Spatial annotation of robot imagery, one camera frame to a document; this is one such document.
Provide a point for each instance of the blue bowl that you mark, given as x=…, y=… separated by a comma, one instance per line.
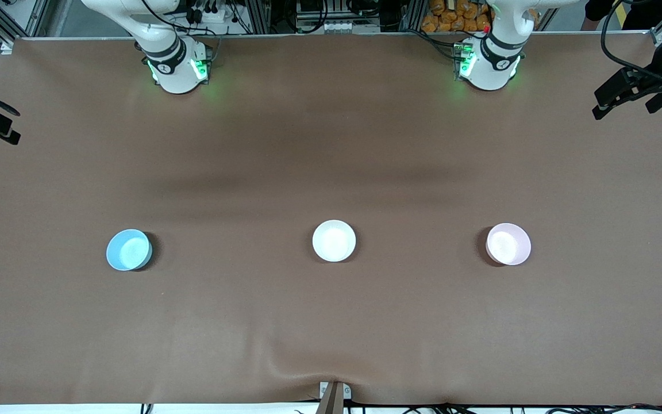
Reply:
x=128, y=250

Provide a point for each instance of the metal clamp bracket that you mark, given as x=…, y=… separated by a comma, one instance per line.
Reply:
x=334, y=397

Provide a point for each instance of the white terminal block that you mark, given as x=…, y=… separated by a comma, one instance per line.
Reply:
x=345, y=27

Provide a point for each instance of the white bowl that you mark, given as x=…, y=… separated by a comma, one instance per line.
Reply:
x=334, y=240

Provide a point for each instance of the white power strip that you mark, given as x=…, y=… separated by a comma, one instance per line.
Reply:
x=210, y=14

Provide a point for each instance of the person in black clothing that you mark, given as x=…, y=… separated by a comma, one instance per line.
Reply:
x=595, y=8

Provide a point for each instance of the brown table mat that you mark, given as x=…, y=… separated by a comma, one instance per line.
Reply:
x=331, y=322

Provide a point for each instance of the grey metal equipment box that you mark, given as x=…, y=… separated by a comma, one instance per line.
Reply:
x=314, y=8

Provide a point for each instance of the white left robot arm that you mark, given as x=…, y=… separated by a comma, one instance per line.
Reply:
x=489, y=72

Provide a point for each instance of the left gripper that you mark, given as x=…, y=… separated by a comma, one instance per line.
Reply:
x=660, y=76

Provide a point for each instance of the orange objects pile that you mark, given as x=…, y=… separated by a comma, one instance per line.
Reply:
x=443, y=20

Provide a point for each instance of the pink bowl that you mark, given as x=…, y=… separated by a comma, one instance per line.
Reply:
x=508, y=244

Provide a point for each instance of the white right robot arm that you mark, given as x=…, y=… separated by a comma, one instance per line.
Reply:
x=176, y=77

